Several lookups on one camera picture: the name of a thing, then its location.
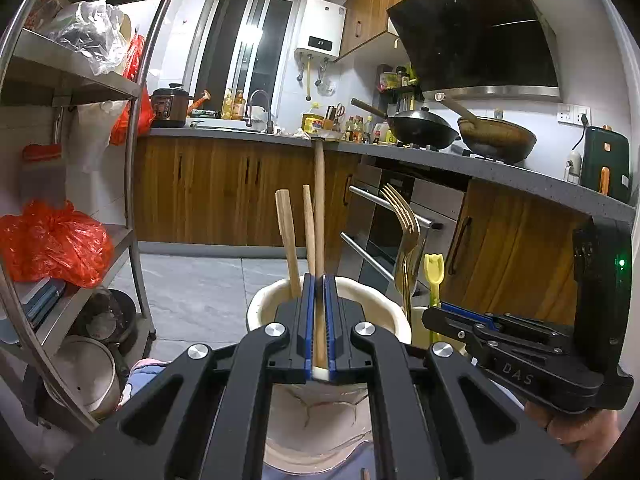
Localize white water heater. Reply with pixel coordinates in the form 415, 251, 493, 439
294, 0, 347, 63

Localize hanging white plastic bag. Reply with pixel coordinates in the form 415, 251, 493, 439
70, 101, 126, 173

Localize gold fork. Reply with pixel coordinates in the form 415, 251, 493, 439
380, 182, 422, 326

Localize utensil block with scissors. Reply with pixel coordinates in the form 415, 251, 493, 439
324, 102, 346, 132

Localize metal shelf rack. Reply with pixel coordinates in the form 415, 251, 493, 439
0, 0, 180, 431

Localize row of condiment bottles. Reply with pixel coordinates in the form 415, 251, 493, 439
344, 115, 396, 145

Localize wooden cabinets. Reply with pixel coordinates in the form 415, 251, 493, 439
332, 0, 586, 63
132, 135, 596, 326

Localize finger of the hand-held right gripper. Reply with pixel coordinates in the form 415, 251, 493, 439
440, 302, 576, 337
421, 306, 501, 356

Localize dark green air fryer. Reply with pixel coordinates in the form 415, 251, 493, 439
580, 125, 632, 204

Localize white cooking pot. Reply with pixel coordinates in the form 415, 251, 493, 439
44, 335, 123, 421

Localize large yellow oil bottle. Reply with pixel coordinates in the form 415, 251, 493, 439
301, 101, 325, 134

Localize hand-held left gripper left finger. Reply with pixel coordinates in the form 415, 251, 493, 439
54, 272, 318, 480

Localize metal sink faucet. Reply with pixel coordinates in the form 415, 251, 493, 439
245, 89, 275, 134

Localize built-in steel oven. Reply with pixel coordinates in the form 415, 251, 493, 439
340, 162, 468, 296

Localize stack of blue boxes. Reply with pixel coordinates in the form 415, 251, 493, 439
15, 277, 68, 331

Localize white wall outlet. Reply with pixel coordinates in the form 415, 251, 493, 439
556, 102, 591, 126

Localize black range hood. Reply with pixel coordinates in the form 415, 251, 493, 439
386, 0, 562, 102

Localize kitchen window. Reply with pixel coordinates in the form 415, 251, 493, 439
192, 0, 301, 113

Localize hanging red plastic bag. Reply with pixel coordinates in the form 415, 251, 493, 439
109, 34, 155, 147

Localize person's right hand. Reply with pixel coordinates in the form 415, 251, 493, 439
525, 400, 623, 461

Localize brown wok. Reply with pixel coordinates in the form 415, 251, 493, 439
440, 95, 537, 163

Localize white floral ceramic utensil holder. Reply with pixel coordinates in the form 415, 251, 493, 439
246, 274, 468, 467

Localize grey kitchen counter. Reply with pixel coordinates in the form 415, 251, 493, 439
145, 125, 636, 223

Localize wall spice shelf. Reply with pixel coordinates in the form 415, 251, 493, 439
376, 64, 420, 95

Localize clear plastic bag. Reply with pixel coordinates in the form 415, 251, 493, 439
47, 0, 132, 76

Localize electric pressure cooker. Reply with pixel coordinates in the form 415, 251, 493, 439
150, 83, 195, 128

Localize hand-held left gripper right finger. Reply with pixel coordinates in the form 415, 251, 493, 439
324, 272, 587, 480

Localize wooden lower cabinets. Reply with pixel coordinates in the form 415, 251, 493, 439
132, 135, 596, 326

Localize wooden spatula handle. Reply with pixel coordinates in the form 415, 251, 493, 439
275, 189, 303, 300

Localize wooden upper cabinets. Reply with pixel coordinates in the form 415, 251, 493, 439
332, 0, 586, 63

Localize yellow plastic utensil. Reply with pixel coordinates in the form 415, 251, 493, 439
423, 252, 446, 346

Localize dark cooking pot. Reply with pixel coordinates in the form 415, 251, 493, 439
75, 287, 137, 356

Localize black wok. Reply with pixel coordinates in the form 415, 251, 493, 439
350, 97, 462, 151

